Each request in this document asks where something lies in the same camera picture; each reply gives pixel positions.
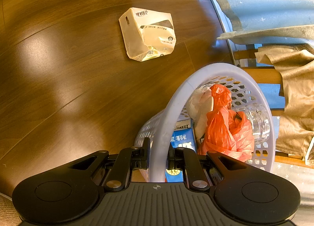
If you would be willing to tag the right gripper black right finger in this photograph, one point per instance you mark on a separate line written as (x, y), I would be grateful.
(187, 161)

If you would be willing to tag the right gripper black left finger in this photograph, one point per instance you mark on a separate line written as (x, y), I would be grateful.
(127, 160)

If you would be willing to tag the blue milk carton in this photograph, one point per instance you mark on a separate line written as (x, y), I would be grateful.
(183, 136)

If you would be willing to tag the orange plastic bag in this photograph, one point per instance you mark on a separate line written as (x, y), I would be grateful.
(227, 131)

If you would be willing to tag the beige tissue pack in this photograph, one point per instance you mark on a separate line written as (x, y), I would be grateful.
(147, 34)

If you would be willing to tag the clear plastic water bottle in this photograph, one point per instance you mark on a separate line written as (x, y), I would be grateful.
(256, 113)

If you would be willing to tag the lavender plastic mesh basket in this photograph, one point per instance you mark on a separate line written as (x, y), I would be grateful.
(159, 129)

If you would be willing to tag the white tissue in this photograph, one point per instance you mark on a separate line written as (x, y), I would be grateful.
(197, 98)

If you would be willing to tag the wooden chair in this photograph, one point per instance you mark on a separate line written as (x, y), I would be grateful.
(266, 73)

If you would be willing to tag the beige slipper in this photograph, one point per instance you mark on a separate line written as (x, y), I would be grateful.
(8, 214)

